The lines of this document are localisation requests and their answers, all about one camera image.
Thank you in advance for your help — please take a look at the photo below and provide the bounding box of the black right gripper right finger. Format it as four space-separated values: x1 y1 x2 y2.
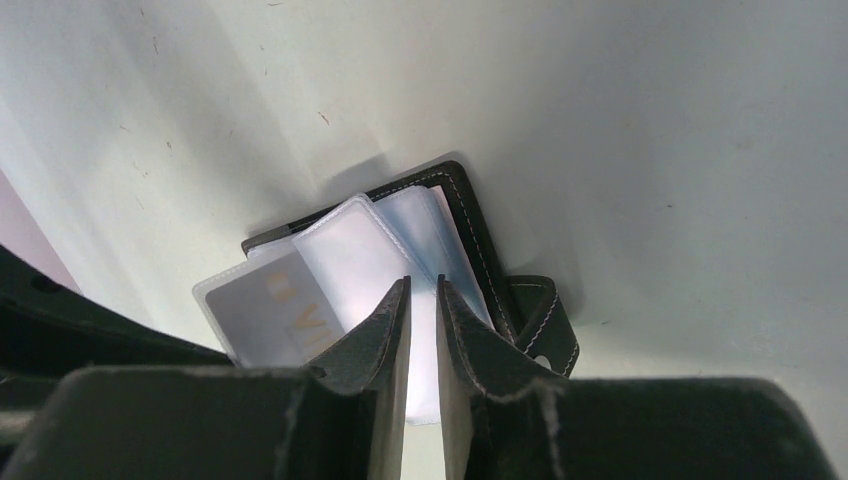
437 280 836 479

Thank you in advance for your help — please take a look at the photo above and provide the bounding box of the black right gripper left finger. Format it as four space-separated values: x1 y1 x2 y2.
1 278 411 479

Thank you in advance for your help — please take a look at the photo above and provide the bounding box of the silver credit card in holder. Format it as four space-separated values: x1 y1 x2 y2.
193 248 345 368

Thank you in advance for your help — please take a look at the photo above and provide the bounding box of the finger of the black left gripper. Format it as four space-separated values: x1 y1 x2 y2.
1 249 231 451

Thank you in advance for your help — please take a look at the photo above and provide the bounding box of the black leather card holder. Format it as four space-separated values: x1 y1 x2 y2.
192 160 581 427

